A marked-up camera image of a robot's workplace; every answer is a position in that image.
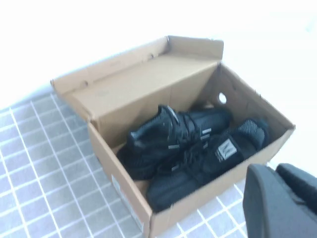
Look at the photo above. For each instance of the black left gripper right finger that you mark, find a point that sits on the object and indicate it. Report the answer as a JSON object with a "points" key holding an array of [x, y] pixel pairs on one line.
{"points": [[299, 183]]}

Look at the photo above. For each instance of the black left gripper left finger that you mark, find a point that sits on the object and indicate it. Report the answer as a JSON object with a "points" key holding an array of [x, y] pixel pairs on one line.
{"points": [[267, 205]]}

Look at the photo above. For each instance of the black knit sneaker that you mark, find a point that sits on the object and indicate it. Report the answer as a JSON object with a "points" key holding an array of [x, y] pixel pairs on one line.
{"points": [[153, 143], [183, 183]]}

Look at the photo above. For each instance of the brown cardboard shoe box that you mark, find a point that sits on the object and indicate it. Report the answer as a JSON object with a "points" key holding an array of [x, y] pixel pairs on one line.
{"points": [[138, 86]]}

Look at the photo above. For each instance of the grey white-grid tablecloth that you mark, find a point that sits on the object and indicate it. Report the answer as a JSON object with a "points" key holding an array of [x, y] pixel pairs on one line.
{"points": [[49, 173]]}

